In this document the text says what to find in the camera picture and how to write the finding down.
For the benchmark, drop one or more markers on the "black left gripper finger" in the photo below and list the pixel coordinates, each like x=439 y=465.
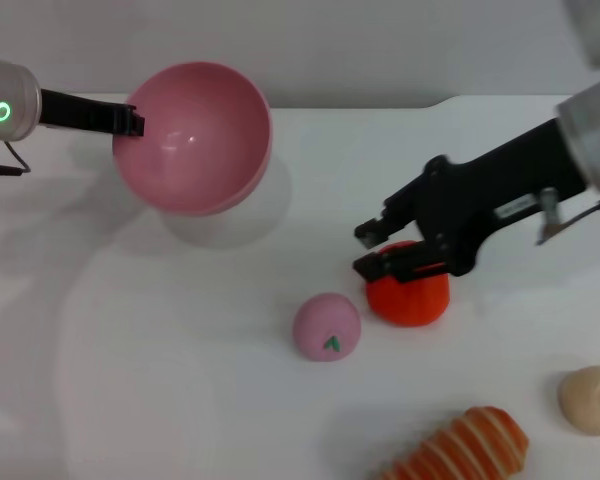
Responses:
x=132 y=122

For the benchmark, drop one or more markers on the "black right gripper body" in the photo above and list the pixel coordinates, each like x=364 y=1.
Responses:
x=480 y=195

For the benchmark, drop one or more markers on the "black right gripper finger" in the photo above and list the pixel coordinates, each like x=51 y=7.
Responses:
x=405 y=262
x=380 y=227

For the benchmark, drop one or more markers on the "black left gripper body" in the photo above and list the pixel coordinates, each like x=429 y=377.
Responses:
x=80 y=112

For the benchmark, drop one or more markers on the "pink plastic bowl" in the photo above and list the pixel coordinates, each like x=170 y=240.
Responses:
x=200 y=170

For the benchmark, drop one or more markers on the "pink toy peach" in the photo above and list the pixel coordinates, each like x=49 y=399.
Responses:
x=325 y=320

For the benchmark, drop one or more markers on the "orange red toy fruit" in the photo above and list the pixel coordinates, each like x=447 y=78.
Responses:
x=410 y=302

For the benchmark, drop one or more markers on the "orange striped toy bread loaf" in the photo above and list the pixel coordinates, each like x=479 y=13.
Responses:
x=460 y=450

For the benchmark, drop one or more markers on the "beige toy bun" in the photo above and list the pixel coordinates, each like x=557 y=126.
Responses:
x=587 y=405

